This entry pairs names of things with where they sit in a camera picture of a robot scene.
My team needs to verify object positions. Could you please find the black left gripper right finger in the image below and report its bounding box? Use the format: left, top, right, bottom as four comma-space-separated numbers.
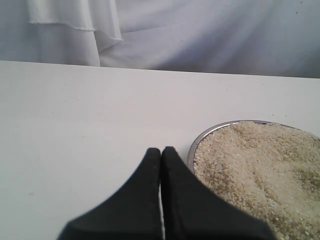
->
161, 146, 276, 240

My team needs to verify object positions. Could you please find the metal plate of rice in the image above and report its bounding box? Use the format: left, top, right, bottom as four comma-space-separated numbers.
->
186, 120, 320, 240

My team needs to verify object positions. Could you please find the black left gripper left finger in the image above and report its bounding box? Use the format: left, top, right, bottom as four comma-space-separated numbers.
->
58, 148, 163, 240

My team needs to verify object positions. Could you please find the white backdrop cloth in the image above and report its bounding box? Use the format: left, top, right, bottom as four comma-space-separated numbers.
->
0, 0, 320, 78

